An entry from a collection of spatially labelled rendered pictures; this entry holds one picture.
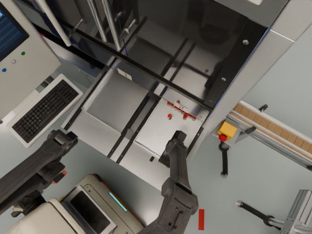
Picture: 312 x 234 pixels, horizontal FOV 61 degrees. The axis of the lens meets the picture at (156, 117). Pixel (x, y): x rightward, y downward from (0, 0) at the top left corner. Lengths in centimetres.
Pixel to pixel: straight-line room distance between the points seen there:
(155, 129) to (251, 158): 120
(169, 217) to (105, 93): 93
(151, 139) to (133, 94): 28
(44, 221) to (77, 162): 143
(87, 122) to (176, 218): 88
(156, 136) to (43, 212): 69
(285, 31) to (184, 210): 51
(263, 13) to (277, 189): 202
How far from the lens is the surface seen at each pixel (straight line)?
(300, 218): 194
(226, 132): 132
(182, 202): 79
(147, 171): 140
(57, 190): 243
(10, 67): 151
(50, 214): 101
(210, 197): 232
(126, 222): 203
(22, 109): 174
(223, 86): 91
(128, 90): 150
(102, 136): 146
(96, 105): 151
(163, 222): 75
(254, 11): 60
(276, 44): 65
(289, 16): 58
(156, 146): 141
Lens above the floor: 228
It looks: 75 degrees down
